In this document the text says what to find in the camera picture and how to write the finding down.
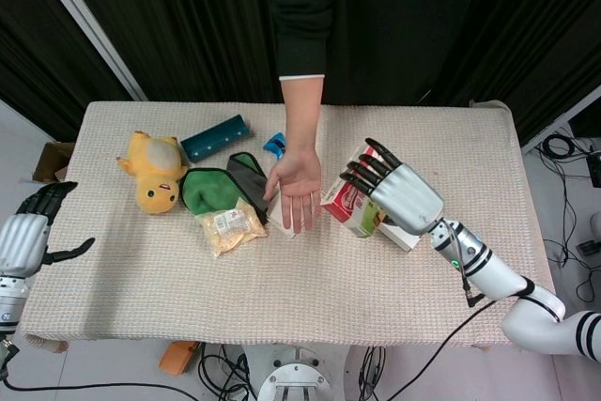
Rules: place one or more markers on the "person's bare hand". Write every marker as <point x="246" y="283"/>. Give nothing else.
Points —
<point x="298" y="180"/>

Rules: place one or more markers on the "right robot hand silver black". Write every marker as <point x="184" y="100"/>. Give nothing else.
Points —
<point x="404" y="194"/>

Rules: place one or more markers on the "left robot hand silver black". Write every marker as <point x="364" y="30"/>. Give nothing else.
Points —
<point x="21" y="241"/>

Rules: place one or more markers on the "red green snack box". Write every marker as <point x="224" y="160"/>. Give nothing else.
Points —
<point x="349" y="206"/>

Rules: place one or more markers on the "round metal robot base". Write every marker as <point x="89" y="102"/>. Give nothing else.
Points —
<point x="298" y="380"/>

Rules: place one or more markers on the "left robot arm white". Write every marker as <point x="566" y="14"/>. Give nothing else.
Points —
<point x="11" y="302"/>

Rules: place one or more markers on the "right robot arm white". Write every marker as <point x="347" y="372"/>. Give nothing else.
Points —
<point x="497" y="274"/>

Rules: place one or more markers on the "person's bare forearm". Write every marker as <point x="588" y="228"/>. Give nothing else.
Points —
<point x="301" y="112"/>

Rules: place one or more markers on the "small blue packet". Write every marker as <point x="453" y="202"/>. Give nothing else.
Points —
<point x="274" y="143"/>

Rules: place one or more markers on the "person's black sweater torso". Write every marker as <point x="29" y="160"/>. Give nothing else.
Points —
<point x="375" y="20"/>

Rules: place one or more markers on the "orange object under table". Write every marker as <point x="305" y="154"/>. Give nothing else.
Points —
<point x="178" y="358"/>

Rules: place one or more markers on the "white clear plastic box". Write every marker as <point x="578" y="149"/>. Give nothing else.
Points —
<point x="277" y="218"/>

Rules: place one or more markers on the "grey cloth green trim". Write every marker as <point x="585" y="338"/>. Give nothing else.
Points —
<point x="246" y="180"/>

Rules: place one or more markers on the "clear bag yellow snacks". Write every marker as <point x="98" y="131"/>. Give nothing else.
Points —
<point x="232" y="229"/>

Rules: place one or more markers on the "brown cardboard box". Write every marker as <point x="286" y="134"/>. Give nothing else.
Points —
<point x="49" y="164"/>

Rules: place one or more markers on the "teal cylindrical case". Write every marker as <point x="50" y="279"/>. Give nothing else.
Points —
<point x="213" y="138"/>

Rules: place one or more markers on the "beige waffle table cloth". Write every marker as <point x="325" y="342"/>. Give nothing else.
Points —
<point x="291" y="288"/>

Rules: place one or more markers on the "yellow plush toy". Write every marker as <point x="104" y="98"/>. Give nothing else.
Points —
<point x="155" y="171"/>

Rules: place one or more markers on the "black curtain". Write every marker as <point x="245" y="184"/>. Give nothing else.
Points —
<point x="188" y="20"/>

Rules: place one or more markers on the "white frame bar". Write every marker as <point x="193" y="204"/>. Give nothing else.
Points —
<point x="561" y="121"/>
<point x="89" y="25"/>

